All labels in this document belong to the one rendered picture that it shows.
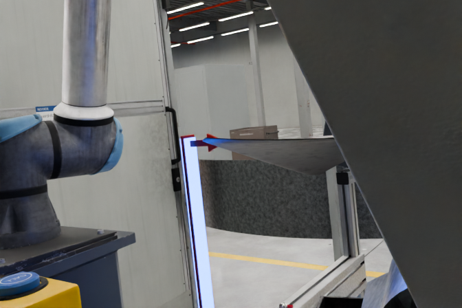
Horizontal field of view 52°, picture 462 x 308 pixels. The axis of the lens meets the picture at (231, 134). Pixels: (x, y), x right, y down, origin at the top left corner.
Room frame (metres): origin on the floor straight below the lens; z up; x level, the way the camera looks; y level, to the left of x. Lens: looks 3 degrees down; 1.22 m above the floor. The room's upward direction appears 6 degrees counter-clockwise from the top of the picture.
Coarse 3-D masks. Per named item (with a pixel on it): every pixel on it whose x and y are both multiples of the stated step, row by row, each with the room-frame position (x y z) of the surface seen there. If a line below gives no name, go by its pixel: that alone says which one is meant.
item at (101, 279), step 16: (128, 240) 0.91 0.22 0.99; (80, 256) 0.81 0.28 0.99; (96, 256) 0.84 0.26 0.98; (112, 256) 0.89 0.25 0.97; (48, 272) 0.76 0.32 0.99; (64, 272) 0.79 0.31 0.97; (80, 272) 0.83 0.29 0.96; (96, 272) 0.85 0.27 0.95; (112, 272) 0.88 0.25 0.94; (80, 288) 0.82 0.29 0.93; (96, 288) 0.85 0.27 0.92; (112, 288) 0.88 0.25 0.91; (96, 304) 0.85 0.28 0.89; (112, 304) 0.88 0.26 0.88
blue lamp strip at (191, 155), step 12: (192, 156) 0.63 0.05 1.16; (192, 168) 0.63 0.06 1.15; (192, 180) 0.63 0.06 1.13; (192, 192) 0.63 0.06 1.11; (192, 204) 0.63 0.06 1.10; (192, 216) 0.63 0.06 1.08; (204, 228) 0.64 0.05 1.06; (204, 240) 0.64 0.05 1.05; (204, 252) 0.64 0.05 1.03; (204, 264) 0.63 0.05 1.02; (204, 276) 0.63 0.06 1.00; (204, 288) 0.63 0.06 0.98; (204, 300) 0.63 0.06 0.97
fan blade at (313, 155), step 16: (224, 144) 0.51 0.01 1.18; (240, 144) 0.50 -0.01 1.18; (256, 144) 0.50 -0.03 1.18; (272, 144) 0.50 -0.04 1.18; (288, 144) 0.50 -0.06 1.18; (304, 144) 0.51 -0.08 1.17; (320, 144) 0.52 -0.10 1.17; (336, 144) 0.53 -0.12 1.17; (272, 160) 0.60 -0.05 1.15; (288, 160) 0.60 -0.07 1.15; (304, 160) 0.60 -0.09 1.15; (320, 160) 0.61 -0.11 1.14; (336, 160) 0.61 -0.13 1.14
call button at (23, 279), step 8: (24, 272) 0.46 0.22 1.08; (32, 272) 0.46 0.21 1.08; (0, 280) 0.44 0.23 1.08; (8, 280) 0.44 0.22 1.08; (16, 280) 0.44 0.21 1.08; (24, 280) 0.43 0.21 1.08; (32, 280) 0.44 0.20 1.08; (0, 288) 0.42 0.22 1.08; (8, 288) 0.42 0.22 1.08; (16, 288) 0.43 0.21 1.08; (24, 288) 0.43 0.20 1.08; (32, 288) 0.43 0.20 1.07
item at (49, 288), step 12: (36, 288) 0.43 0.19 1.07; (48, 288) 0.44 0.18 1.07; (60, 288) 0.43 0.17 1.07; (72, 288) 0.44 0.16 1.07; (0, 300) 0.42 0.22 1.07; (12, 300) 0.41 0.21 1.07; (24, 300) 0.41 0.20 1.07; (36, 300) 0.41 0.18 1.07; (48, 300) 0.41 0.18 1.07; (60, 300) 0.42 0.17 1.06; (72, 300) 0.43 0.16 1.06
